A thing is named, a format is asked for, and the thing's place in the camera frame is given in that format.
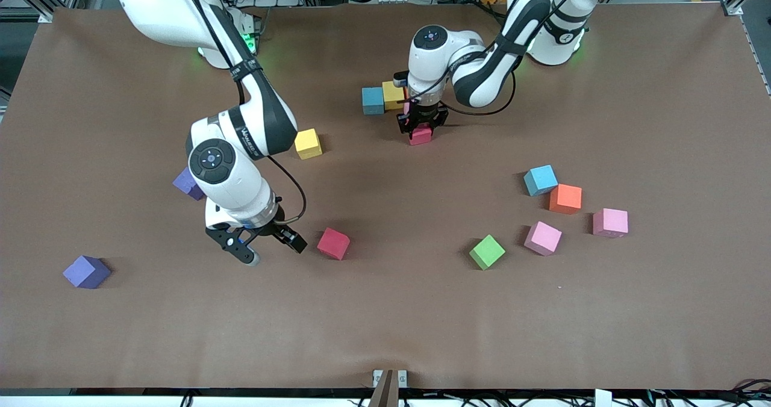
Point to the paper table cover sheet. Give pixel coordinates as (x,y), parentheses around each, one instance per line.
(385,310)

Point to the yellow foam cube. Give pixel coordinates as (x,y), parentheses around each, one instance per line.
(393,95)
(308,144)

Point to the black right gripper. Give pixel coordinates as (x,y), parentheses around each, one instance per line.
(272,226)

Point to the green foam cube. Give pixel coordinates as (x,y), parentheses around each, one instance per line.
(486,251)

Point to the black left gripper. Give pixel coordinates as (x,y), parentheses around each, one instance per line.
(423,115)

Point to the blue foam cube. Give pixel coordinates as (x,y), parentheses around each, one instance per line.
(540,179)
(373,100)

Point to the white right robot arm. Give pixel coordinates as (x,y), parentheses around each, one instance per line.
(162,15)

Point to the purple foam cube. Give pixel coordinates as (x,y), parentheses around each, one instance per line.
(87,271)
(185,184)

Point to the white right camera mount bracket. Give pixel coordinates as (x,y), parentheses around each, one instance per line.
(217,215)

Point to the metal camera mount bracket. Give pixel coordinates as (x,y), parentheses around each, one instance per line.
(391,378)

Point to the orange foam cube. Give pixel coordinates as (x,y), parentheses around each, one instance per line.
(565,198)

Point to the red foam cube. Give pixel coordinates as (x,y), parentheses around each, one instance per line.
(420,136)
(333,242)

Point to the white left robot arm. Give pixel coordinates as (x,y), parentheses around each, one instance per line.
(482,82)

